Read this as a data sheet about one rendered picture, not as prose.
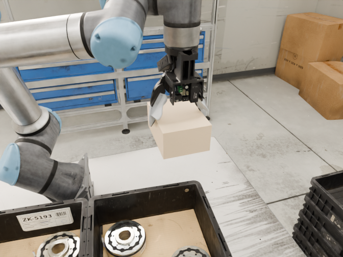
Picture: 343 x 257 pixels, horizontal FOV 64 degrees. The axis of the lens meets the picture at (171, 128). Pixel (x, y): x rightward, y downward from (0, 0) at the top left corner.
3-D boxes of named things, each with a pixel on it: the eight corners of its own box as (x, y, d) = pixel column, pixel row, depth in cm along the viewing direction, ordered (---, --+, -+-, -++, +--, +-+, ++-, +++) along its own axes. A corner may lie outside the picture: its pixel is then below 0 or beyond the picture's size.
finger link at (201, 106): (211, 127, 68) (192, 102, 63) (201, 115, 73) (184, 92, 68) (221, 119, 68) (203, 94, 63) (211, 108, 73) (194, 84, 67)
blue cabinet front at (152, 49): (126, 100, 248) (120, 37, 218) (201, 90, 266) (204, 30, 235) (127, 102, 246) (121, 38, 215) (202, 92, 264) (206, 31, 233)
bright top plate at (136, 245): (104, 225, 73) (103, 224, 73) (142, 217, 75) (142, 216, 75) (105, 260, 65) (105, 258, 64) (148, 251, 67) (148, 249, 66)
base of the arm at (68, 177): (59, 191, 101) (33, 182, 96) (81, 158, 100) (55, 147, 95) (62, 217, 89) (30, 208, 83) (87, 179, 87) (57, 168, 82)
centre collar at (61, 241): (49, 242, 68) (48, 241, 68) (70, 238, 69) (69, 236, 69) (47, 261, 64) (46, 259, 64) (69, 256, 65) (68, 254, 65)
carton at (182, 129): (148, 125, 79) (147, 102, 75) (187, 119, 82) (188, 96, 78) (163, 159, 66) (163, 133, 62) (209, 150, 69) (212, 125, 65)
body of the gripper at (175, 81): (171, 108, 60) (171, 54, 53) (161, 92, 67) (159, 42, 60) (203, 103, 62) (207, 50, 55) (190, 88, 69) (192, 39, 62)
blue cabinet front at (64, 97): (30, 113, 229) (8, 46, 198) (118, 102, 246) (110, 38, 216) (30, 115, 226) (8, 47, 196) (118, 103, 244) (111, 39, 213)
